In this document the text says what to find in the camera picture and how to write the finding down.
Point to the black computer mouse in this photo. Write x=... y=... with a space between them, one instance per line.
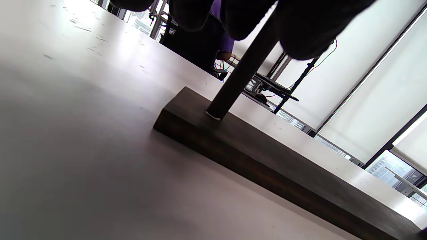
x=261 y=98

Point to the dark wooden stand with pole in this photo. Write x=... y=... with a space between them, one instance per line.
x=267 y=160

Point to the white roller blind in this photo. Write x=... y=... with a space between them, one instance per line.
x=360 y=50
x=415 y=146
x=383 y=110

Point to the black tripod stand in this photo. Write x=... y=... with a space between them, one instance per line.
x=300 y=78

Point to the black keyboard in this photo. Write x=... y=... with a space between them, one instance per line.
x=273 y=86

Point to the person's left hand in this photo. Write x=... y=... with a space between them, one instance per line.
x=300 y=26

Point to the grey metal frame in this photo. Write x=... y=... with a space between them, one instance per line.
x=157 y=18

